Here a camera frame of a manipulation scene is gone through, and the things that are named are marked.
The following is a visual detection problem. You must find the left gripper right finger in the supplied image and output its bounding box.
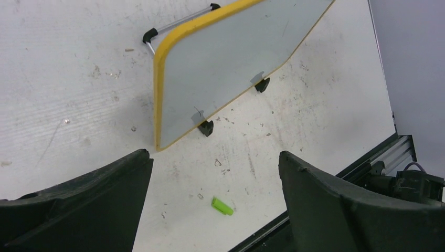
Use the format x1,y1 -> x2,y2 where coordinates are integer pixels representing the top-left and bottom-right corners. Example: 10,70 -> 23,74
279,151 -> 444,251

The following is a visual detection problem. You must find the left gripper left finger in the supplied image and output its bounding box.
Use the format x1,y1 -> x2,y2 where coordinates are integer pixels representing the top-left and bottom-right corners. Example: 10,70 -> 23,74
1,149 -> 153,251

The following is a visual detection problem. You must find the green marker cap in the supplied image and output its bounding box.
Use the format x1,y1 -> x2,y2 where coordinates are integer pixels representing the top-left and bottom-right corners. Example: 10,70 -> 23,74
211,197 -> 234,216

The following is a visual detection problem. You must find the yellow framed whiteboard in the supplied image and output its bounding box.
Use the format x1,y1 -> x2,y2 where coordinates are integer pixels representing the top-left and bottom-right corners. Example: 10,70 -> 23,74
143,1 -> 333,151

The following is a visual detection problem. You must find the aluminium rail frame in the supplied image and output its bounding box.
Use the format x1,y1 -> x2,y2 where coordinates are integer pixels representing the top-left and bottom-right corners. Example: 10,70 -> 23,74
231,134 -> 417,251

